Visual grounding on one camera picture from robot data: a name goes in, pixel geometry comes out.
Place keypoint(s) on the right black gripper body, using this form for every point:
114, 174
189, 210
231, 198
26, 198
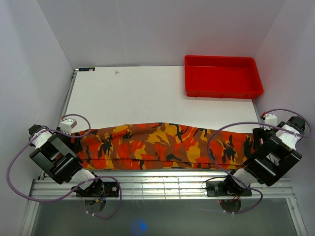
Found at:
260, 132

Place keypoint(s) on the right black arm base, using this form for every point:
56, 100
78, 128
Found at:
214, 189

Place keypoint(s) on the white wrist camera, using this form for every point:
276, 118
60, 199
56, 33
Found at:
66, 125
269, 119

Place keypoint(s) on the aluminium frame rail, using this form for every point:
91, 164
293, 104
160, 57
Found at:
166, 184

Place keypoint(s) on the small label sticker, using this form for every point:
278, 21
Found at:
86, 69

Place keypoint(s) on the red plastic bin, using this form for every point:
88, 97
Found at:
222, 77

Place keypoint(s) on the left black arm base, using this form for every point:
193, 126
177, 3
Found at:
110, 190

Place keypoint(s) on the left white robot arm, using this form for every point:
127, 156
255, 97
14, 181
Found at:
53, 155

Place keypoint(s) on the orange camouflage trousers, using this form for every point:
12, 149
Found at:
150, 146

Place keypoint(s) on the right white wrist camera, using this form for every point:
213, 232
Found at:
269, 119

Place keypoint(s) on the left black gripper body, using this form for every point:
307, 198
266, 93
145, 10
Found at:
67, 140

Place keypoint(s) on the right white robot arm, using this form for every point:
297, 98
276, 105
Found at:
274, 154

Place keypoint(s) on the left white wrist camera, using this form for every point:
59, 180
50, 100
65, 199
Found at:
66, 125

